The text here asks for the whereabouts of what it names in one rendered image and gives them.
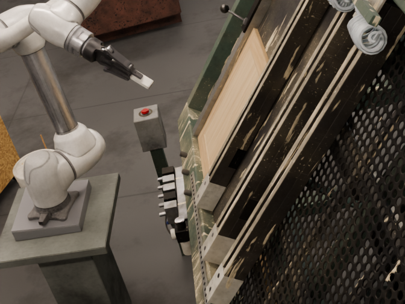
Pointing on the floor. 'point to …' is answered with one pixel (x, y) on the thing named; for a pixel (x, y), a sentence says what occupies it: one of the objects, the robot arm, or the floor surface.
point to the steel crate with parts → (130, 17)
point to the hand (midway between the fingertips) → (141, 79)
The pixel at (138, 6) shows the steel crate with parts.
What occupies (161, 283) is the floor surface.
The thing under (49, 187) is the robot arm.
